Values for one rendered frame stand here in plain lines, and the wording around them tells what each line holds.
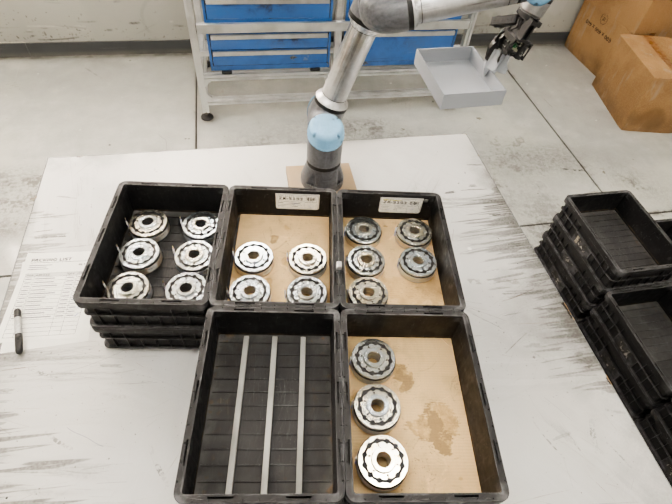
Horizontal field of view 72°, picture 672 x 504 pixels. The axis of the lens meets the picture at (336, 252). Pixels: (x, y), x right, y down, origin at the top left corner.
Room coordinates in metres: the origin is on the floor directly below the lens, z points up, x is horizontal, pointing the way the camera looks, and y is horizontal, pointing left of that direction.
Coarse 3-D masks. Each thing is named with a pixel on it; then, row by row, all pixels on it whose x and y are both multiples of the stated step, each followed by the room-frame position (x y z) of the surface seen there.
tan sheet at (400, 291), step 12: (384, 228) 0.94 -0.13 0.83; (384, 240) 0.89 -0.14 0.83; (348, 252) 0.83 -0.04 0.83; (384, 252) 0.84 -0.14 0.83; (396, 252) 0.85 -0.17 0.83; (432, 252) 0.86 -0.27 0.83; (396, 264) 0.80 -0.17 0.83; (348, 276) 0.75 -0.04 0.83; (384, 276) 0.76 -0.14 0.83; (396, 276) 0.76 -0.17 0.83; (348, 288) 0.71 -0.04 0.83; (396, 288) 0.72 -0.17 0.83; (408, 288) 0.73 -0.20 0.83; (420, 288) 0.73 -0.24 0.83; (432, 288) 0.74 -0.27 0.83; (396, 300) 0.68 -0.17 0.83; (408, 300) 0.69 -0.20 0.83; (420, 300) 0.69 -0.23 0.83; (432, 300) 0.70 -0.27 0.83
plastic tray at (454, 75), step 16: (432, 48) 1.52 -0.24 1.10; (448, 48) 1.53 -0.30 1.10; (464, 48) 1.55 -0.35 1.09; (416, 64) 1.48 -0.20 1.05; (432, 64) 1.50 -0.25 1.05; (448, 64) 1.51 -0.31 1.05; (464, 64) 1.52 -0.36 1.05; (480, 64) 1.48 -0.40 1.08; (432, 80) 1.34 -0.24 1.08; (448, 80) 1.41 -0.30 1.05; (464, 80) 1.42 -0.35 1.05; (480, 80) 1.43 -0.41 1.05; (496, 80) 1.36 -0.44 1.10; (448, 96) 1.25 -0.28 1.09; (464, 96) 1.27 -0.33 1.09; (480, 96) 1.28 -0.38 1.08; (496, 96) 1.29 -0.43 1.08
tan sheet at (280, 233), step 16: (240, 224) 0.89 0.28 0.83; (256, 224) 0.90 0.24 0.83; (272, 224) 0.90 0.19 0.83; (288, 224) 0.91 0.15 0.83; (304, 224) 0.92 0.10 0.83; (320, 224) 0.92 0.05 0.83; (240, 240) 0.83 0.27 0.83; (256, 240) 0.84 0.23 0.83; (272, 240) 0.84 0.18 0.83; (288, 240) 0.85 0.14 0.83; (304, 240) 0.85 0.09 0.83; (320, 240) 0.86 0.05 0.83; (288, 256) 0.79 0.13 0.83; (272, 272) 0.73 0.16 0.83; (288, 272) 0.74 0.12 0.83; (272, 288) 0.68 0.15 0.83
